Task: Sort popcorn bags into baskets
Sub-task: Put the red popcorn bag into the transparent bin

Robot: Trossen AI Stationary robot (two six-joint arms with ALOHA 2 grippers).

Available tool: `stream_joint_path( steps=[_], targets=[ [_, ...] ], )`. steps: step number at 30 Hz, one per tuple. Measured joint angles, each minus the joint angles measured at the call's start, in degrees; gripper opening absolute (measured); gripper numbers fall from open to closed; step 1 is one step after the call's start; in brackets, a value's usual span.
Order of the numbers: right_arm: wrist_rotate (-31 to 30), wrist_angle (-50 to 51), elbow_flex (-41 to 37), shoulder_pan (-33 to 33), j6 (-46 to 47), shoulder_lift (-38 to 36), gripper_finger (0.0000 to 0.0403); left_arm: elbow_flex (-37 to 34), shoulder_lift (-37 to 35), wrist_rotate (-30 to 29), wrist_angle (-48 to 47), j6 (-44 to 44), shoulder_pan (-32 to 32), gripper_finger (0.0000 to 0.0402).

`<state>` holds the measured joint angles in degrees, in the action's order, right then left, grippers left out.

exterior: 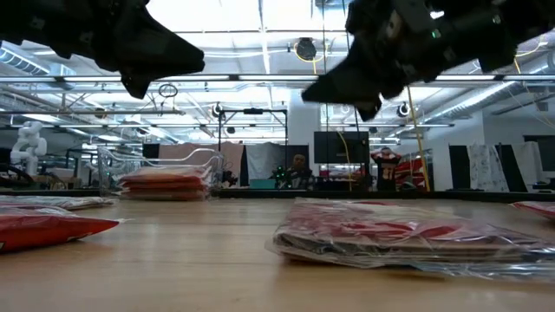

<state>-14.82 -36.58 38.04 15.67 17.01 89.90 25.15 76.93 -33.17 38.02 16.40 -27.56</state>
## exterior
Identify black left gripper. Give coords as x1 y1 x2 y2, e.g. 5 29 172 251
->
82 0 206 100

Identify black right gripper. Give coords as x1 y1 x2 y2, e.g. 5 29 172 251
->
301 0 454 123

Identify black monitor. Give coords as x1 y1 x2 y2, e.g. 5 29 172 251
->
313 131 370 165

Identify person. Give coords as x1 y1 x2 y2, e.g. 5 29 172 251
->
370 146 403 192
289 153 314 191

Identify red racks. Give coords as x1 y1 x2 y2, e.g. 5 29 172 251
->
396 156 424 190

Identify grey hanging sheet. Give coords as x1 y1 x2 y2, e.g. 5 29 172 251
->
245 142 287 181

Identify black robot with green lights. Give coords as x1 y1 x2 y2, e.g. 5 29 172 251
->
271 166 291 191

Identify black panel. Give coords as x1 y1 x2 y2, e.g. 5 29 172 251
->
448 145 470 192

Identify clear plastic basket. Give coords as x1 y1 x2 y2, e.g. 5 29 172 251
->
97 146 225 201

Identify teal box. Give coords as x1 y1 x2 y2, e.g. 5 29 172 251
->
249 178 277 191

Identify small black robot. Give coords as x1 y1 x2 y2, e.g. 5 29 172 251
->
219 166 239 190

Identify white patterned cloth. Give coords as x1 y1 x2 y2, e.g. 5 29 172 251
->
467 143 511 192

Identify black ceiling cable reel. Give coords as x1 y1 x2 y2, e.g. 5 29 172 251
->
293 37 326 75

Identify yellow hanging cable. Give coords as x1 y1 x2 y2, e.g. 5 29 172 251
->
405 84 432 192

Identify black rig frame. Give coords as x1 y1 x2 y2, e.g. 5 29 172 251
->
216 107 290 191

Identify black aluminium table frame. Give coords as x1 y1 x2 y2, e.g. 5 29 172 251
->
0 186 555 205

